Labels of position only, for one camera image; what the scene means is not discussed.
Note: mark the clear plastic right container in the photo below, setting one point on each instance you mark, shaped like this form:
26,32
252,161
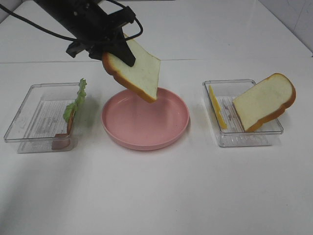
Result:
234,135

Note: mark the clear plastic left container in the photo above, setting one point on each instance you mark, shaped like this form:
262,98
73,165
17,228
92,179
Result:
40,117

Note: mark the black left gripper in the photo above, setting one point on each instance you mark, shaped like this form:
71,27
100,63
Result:
98,32

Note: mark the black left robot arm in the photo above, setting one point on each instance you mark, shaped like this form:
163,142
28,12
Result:
57,9

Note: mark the bread slice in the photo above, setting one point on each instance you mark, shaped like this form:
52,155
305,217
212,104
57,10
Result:
265,101
142,77

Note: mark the green lettuce leaf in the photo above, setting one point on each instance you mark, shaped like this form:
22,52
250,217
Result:
73,107

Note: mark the brown bacon strip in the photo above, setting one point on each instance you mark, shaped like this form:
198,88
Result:
63,139

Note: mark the pink round plate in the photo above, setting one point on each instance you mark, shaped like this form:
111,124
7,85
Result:
136,124

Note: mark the clear plastic container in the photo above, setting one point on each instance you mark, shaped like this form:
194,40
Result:
234,135
40,117

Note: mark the yellow cheese slice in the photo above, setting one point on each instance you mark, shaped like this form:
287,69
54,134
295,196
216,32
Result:
217,108

